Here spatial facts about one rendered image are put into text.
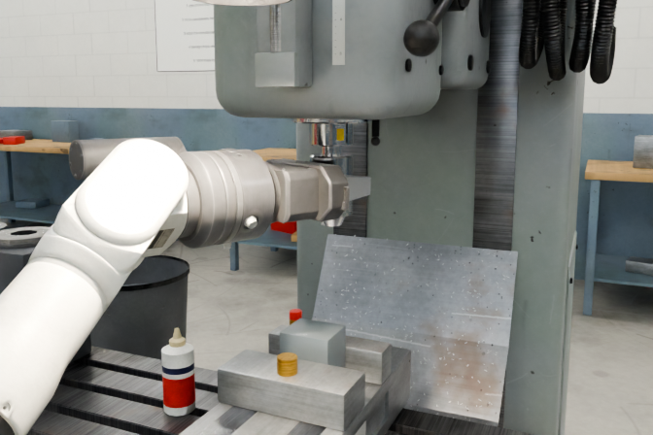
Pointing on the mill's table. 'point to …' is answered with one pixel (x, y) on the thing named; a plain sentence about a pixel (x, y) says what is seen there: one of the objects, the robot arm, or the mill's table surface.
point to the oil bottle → (178, 376)
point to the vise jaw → (292, 389)
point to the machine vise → (387, 355)
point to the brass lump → (287, 364)
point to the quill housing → (342, 41)
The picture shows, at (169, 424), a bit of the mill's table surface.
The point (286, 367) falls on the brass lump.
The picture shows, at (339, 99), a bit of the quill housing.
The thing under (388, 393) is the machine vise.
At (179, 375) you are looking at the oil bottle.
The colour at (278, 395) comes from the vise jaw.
